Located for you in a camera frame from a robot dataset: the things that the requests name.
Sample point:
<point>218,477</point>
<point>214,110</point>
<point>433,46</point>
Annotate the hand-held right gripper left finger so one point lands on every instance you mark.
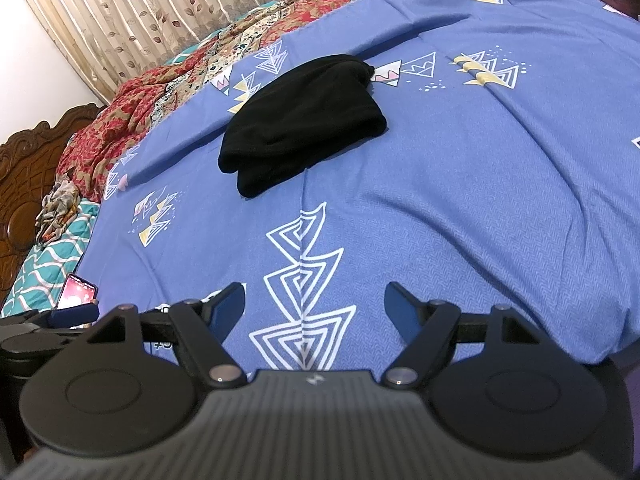
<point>227,305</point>

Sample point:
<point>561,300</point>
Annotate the blue printed bedsheet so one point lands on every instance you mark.
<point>475,160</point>

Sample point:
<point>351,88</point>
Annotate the black pants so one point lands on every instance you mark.
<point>300,125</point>

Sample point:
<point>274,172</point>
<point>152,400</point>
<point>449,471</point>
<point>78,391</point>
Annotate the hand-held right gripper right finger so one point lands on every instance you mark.
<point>402,310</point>

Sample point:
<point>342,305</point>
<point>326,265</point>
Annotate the teal patterned cloth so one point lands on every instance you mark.
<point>45,265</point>

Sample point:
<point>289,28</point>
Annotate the floral scarf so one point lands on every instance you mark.
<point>57,210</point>

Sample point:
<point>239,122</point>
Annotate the leaf patterned curtain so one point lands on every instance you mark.
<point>150,10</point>

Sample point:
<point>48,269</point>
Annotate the carved wooden headboard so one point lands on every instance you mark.
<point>25,175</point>

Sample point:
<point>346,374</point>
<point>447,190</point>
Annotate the red patterned cloth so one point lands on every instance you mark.
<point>125,125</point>

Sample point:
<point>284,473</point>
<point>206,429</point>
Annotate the beige patchwork cloth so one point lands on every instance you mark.
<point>280,25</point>

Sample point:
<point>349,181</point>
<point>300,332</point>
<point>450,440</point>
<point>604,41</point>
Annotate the smartphone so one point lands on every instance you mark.
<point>77,291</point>

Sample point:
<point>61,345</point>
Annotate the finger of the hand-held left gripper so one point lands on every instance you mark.
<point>75,314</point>

